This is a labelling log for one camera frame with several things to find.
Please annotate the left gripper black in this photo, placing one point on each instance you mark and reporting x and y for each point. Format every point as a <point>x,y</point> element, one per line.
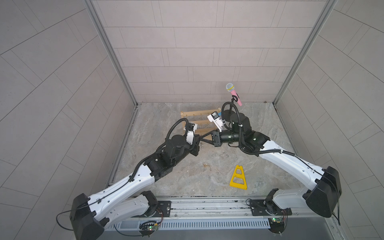
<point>195,145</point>

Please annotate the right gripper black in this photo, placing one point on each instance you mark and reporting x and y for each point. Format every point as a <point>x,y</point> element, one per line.
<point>202,137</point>

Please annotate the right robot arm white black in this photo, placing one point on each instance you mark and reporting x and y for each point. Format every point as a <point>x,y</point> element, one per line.
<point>322,186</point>

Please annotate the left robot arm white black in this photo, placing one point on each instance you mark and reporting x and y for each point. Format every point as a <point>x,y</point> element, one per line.
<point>90,215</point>

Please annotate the wooden jewelry display stand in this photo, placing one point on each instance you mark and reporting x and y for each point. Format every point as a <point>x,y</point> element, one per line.
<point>200,118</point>

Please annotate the yellow triangular plastic stand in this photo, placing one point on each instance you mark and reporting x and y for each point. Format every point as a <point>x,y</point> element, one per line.
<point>238,179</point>

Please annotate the pink toy microphone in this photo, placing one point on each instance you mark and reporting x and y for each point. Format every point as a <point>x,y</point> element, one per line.
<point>233,93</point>

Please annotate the left green circuit board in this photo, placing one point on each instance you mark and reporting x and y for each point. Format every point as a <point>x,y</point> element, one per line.
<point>148,228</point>

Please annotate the green circuit board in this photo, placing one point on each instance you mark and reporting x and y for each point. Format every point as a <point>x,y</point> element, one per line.
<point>148,228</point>
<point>277,225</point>

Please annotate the white ventilation grille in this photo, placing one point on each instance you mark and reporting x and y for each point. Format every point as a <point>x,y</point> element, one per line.
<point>214,224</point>

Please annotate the right green circuit board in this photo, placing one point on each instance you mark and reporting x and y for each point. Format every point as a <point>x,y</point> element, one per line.
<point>277,225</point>

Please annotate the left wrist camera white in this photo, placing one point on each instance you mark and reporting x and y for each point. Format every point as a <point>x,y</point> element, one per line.
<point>190,132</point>

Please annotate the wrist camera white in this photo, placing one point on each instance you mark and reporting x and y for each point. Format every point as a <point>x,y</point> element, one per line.
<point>190,132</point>
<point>215,118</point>

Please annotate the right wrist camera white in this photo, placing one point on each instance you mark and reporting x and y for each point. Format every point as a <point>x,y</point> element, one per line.
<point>215,118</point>

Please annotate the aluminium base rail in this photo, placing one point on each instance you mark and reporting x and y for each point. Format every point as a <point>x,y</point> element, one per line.
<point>183,208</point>

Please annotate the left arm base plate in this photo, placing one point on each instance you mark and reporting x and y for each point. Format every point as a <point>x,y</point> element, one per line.
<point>163,209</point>

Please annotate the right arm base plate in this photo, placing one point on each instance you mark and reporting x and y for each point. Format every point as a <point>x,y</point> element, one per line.
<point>266,208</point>

